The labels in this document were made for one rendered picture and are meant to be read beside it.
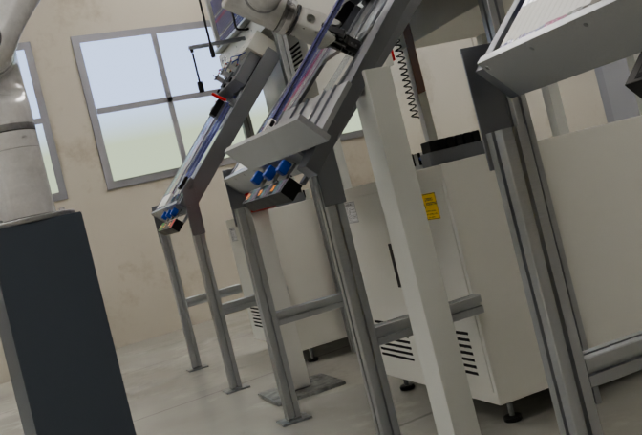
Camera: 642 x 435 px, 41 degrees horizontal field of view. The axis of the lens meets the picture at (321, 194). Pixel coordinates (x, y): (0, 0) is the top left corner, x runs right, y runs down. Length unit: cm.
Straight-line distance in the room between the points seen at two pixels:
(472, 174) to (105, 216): 396
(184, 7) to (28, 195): 447
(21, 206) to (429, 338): 83
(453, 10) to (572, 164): 58
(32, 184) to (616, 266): 135
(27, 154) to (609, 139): 134
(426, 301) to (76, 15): 455
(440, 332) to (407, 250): 17
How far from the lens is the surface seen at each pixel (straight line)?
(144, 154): 578
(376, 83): 165
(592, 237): 215
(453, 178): 196
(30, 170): 178
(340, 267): 180
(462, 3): 238
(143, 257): 572
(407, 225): 163
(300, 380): 292
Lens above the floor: 61
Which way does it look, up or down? level
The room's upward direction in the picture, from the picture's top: 14 degrees counter-clockwise
